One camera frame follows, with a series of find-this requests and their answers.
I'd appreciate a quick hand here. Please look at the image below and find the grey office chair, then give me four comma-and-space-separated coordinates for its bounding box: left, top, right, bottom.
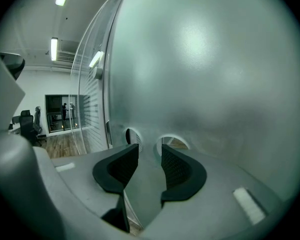
33, 105, 44, 136

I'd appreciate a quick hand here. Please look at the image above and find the white desk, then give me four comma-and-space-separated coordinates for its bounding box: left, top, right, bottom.
7, 122, 22, 135

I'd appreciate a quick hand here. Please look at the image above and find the ceiling air vent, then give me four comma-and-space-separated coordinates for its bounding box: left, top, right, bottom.
56, 49, 77, 63

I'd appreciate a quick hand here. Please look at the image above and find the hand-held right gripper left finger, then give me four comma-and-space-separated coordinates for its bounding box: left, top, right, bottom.
51, 143, 140, 233

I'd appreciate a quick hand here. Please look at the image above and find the clear striped glass partition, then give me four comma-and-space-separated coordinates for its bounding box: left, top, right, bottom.
69, 0, 131, 157

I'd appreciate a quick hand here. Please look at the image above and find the black mesh office chair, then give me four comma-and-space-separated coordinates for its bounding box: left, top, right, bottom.
18, 109, 48, 147

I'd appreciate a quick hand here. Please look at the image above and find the round metal glass fitting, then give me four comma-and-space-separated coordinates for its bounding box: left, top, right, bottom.
93, 66, 104, 80

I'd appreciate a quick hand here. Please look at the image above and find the dark framed window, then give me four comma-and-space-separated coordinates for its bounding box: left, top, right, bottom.
44, 94, 91, 134

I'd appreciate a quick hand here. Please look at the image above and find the metal door handle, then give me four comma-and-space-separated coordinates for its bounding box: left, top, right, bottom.
105, 119, 114, 147

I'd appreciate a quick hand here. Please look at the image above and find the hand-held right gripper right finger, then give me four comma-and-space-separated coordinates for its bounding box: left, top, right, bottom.
139, 143, 285, 240

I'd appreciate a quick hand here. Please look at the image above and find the frosted glass door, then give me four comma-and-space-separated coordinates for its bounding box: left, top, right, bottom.
103, 0, 300, 203

